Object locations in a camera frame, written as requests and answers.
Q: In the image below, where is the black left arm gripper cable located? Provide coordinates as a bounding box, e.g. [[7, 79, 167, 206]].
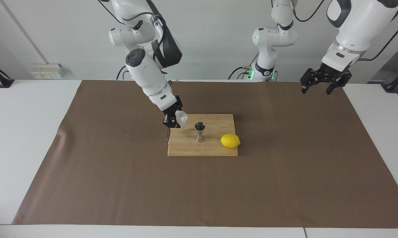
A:
[[293, 0, 398, 62]]

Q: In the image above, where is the yellow lemon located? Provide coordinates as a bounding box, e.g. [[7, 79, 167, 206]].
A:
[[220, 134, 241, 148]]

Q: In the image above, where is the black clamp stand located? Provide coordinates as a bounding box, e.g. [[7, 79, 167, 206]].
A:
[[0, 61, 15, 88], [383, 66, 398, 93]]

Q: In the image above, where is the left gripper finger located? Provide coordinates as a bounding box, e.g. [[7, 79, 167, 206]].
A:
[[300, 68, 322, 95], [325, 71, 352, 95]]

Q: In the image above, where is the wooden cutting board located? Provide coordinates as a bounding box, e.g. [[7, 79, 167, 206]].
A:
[[165, 114, 239, 157]]

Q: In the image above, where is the white wall power outlet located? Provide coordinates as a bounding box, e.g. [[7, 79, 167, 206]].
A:
[[31, 63, 66, 80]]

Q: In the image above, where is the clear textured glass cup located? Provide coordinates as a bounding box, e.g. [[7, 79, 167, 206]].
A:
[[175, 111, 189, 128]]

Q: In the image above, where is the steel cocktail jigger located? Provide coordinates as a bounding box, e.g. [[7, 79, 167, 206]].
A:
[[195, 122, 206, 143]]

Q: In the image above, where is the black arm base cable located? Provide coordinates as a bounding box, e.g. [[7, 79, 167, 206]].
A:
[[116, 64, 133, 81], [228, 53, 259, 80]]

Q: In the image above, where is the black right arm base cable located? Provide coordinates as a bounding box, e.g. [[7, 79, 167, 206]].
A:
[[116, 64, 133, 81]]

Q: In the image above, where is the black left arm base cable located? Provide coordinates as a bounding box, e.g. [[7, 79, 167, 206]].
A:
[[228, 53, 259, 80]]

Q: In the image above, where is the brown table mat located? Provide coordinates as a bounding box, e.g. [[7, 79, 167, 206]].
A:
[[12, 80, 398, 228]]

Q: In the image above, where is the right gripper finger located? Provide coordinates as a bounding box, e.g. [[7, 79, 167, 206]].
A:
[[162, 116, 181, 129]]

